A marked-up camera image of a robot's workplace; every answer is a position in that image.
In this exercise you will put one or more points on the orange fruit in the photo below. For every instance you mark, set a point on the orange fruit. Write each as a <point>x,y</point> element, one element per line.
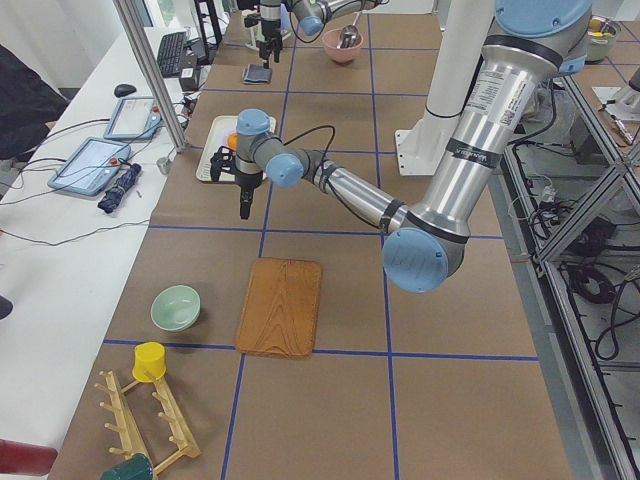
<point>232,141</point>

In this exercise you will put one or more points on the near teach pendant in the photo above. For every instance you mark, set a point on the near teach pendant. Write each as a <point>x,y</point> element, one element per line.
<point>91,167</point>

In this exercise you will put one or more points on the mint green bowl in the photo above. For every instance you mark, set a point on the mint green bowl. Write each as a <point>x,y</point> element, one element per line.
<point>176,308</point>

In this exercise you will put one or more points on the black keyboard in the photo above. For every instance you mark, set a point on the black keyboard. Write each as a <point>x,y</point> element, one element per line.
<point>170,53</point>

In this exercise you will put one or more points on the brown wooden tray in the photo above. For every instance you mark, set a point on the brown wooden tray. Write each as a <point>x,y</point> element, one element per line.
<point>280,310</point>

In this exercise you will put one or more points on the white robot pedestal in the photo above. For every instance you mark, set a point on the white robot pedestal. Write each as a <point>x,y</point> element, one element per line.
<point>464,29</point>

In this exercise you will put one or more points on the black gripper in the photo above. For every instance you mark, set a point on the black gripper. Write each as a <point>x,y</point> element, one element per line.
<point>247,182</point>
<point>268,31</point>

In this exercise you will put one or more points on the black computer mouse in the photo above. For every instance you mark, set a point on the black computer mouse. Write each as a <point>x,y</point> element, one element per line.
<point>123,89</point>

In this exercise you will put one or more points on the sage green cup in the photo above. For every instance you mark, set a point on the sage green cup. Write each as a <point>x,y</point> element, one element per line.
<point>257,32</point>

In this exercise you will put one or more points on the aluminium frame post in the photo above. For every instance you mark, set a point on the aluminium frame post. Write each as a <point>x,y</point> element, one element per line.
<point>146,60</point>

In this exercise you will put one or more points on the dark green cup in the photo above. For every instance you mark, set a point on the dark green cup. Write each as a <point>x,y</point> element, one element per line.
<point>137,467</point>

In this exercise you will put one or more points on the teach pendant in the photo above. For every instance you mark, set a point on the teach pendant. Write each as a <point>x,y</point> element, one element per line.
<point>91,167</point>
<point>134,118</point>

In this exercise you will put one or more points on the folded dark blue umbrella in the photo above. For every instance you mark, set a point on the folded dark blue umbrella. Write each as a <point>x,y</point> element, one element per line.
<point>114,195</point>

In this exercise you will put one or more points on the cream bear tray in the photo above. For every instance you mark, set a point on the cream bear tray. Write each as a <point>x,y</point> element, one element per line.
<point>211,146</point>

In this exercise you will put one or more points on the metal scoop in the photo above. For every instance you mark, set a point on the metal scoop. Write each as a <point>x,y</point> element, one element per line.
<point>349,34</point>

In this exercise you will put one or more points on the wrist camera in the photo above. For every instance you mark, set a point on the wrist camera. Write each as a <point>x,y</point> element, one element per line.
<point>252,20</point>
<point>222,162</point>

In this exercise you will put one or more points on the yellow cup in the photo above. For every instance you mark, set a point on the yellow cup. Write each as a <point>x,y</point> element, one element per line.
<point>149,362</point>

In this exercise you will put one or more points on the red fire extinguisher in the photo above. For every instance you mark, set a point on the red fire extinguisher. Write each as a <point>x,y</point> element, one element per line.
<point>20,458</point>

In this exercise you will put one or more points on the far teach pendant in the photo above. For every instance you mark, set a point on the far teach pendant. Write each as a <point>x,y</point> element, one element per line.
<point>134,118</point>

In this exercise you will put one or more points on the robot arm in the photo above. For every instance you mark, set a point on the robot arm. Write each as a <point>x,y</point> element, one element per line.
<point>312,16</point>
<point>492,57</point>

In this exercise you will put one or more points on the wooden cup rack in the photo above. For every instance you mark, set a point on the wooden cup rack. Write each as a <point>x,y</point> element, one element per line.
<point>149,423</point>

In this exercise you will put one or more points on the white ribbed plate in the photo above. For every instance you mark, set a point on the white ribbed plate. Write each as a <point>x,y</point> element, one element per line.
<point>224,131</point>

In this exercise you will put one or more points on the white wire cup rack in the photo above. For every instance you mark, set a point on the white wire cup rack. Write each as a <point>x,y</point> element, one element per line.
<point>251,44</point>

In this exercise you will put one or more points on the folded grey cloth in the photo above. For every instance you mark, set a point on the folded grey cloth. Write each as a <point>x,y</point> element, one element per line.
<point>256,74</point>

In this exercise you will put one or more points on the pink bowl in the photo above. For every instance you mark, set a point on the pink bowl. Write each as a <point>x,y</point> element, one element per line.
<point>330,41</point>

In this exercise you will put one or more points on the blue cup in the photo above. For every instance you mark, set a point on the blue cup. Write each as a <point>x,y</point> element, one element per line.
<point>285,20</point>

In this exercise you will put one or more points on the small metal cup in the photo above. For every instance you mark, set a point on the small metal cup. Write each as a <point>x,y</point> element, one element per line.
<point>163,165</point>

